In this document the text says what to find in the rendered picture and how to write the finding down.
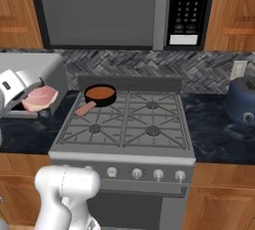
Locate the wooden drawer front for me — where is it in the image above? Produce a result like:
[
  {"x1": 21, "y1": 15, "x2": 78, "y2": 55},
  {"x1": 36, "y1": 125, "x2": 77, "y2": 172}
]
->
[
  {"x1": 0, "y1": 152, "x2": 53, "y2": 178},
  {"x1": 191, "y1": 162, "x2": 255, "y2": 189}
]

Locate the white wall socket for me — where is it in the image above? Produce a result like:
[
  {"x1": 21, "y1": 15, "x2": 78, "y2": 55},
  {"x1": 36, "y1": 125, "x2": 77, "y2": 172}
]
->
[{"x1": 229, "y1": 60, "x2": 249, "y2": 82}]

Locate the black and grey microwave oven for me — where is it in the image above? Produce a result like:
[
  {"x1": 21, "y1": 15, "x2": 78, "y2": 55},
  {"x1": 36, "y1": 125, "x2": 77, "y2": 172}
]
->
[{"x1": 27, "y1": 0, "x2": 217, "y2": 52}]

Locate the wooden base cupboard door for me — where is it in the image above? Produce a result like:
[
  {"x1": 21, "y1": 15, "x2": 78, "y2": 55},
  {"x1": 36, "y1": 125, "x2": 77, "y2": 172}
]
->
[
  {"x1": 180, "y1": 186, "x2": 255, "y2": 230},
  {"x1": 0, "y1": 174, "x2": 45, "y2": 227}
]

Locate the grey gas stove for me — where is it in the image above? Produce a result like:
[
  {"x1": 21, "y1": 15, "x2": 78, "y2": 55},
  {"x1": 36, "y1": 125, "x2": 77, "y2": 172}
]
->
[{"x1": 48, "y1": 74, "x2": 197, "y2": 230}]

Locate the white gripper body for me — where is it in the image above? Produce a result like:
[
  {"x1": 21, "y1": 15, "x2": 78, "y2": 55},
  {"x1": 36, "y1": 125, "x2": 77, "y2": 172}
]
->
[{"x1": 12, "y1": 70, "x2": 45, "y2": 109}]

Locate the pink raw steak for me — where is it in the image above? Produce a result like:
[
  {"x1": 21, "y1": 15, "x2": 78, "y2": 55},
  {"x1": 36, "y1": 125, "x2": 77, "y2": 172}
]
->
[{"x1": 21, "y1": 85, "x2": 60, "y2": 114}]

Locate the grey oven door handle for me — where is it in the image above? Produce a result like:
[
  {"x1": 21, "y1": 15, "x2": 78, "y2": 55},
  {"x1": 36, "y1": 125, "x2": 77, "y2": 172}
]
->
[{"x1": 99, "y1": 178, "x2": 189, "y2": 198}]

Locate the grey microwave door handle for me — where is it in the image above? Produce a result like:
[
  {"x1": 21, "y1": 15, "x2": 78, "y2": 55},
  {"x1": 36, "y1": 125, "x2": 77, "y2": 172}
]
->
[{"x1": 151, "y1": 0, "x2": 169, "y2": 51}]

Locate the dark oven door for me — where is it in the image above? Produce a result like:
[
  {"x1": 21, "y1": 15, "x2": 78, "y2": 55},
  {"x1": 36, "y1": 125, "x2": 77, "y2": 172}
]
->
[{"x1": 87, "y1": 190, "x2": 187, "y2": 230}]

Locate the grey microwave door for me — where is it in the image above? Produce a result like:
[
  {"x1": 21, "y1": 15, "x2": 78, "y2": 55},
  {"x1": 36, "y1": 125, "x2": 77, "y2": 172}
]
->
[{"x1": 35, "y1": 0, "x2": 157, "y2": 48}]

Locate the wooden wall cupboard door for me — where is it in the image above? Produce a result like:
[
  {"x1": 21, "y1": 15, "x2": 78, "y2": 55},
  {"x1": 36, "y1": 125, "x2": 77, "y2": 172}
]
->
[
  {"x1": 0, "y1": 0, "x2": 45, "y2": 50},
  {"x1": 203, "y1": 0, "x2": 255, "y2": 53}
]

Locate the brown marinade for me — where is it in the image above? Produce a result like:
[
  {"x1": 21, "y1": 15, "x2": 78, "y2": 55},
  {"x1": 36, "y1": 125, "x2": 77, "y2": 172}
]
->
[{"x1": 86, "y1": 87, "x2": 116, "y2": 100}]

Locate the black saucepan with pink handle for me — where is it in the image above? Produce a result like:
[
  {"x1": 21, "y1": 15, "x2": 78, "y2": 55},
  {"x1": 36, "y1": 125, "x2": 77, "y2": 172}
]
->
[{"x1": 75, "y1": 84, "x2": 119, "y2": 117}]

